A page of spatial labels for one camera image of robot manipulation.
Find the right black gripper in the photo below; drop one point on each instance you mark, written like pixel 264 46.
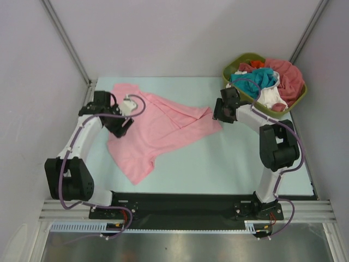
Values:
pixel 217 112

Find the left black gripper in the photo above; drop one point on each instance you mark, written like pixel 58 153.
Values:
pixel 120 131

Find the pink t shirt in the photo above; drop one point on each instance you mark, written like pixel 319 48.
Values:
pixel 163 127

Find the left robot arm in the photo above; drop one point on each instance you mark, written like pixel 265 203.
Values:
pixel 67 174

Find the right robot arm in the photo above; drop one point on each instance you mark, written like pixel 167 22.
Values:
pixel 279 145

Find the teal t shirt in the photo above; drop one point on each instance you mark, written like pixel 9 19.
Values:
pixel 252 83

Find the olive green plastic bin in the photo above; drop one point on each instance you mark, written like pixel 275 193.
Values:
pixel 233 67

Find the white t shirt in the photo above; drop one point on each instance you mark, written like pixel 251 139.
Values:
pixel 270 96

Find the orange t shirt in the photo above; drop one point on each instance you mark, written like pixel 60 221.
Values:
pixel 257 64

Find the coral red t shirt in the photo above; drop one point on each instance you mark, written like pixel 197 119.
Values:
pixel 291 80

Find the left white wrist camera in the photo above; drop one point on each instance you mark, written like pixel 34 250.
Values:
pixel 128 105

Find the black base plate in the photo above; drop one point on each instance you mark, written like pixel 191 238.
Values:
pixel 190 212

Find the white slotted cable duct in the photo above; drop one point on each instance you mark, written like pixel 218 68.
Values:
pixel 106 228

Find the aluminium frame rail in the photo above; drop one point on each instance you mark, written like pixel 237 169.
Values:
pixel 305 212

